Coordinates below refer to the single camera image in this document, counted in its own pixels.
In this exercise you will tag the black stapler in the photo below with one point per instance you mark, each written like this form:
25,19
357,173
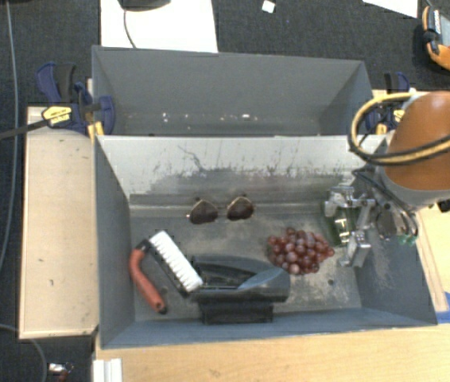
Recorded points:
245,289

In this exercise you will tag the red grape bunch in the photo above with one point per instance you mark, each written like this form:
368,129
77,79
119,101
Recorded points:
298,251

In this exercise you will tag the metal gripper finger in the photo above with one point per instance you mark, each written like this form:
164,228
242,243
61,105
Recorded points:
358,249
344,202

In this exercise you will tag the brown lens sunglasses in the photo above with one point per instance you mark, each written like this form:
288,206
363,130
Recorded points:
203,212

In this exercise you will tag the grey metal bin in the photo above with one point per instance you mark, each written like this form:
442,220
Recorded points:
229,94

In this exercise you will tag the pale wood board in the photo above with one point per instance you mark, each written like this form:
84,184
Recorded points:
58,233

